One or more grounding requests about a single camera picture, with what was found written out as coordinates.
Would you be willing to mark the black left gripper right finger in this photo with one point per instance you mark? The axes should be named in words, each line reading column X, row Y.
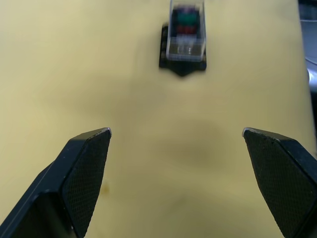
column 280, row 178

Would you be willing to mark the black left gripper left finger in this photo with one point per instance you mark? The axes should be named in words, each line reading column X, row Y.
column 74, row 178

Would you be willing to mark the black fuse box base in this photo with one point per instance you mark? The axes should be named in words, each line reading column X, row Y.
column 182, row 65

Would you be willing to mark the clear plastic fuse box cover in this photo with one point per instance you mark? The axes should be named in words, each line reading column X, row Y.
column 187, row 37

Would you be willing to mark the red blade fuse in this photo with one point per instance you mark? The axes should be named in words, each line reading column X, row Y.
column 185, row 30

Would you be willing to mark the green blade fuse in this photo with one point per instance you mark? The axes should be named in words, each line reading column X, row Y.
column 186, row 18

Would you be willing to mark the purple blade fuse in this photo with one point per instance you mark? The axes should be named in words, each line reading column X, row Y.
column 186, row 10

